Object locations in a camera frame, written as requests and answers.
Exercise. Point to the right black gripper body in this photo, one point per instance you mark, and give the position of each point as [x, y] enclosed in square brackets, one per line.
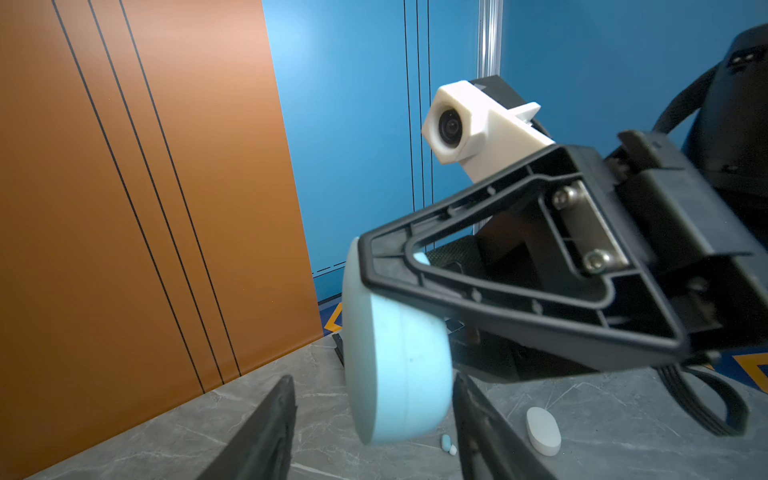
[696, 277]

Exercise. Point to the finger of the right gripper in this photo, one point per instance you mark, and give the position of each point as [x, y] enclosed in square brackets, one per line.
[500, 258]
[488, 357]

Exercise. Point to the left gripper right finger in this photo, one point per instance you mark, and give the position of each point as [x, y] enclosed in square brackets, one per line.
[488, 446]

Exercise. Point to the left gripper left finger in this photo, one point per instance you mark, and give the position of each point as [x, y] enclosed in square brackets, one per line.
[262, 448]

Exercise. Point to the white earbud charging case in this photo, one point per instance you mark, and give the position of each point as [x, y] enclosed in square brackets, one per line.
[543, 431]

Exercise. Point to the blue earbud charging case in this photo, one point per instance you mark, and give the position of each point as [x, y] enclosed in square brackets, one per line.
[397, 361]

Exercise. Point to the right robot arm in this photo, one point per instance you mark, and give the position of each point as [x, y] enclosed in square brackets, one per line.
[719, 123]

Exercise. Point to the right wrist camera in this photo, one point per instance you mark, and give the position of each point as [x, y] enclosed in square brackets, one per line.
[483, 125]

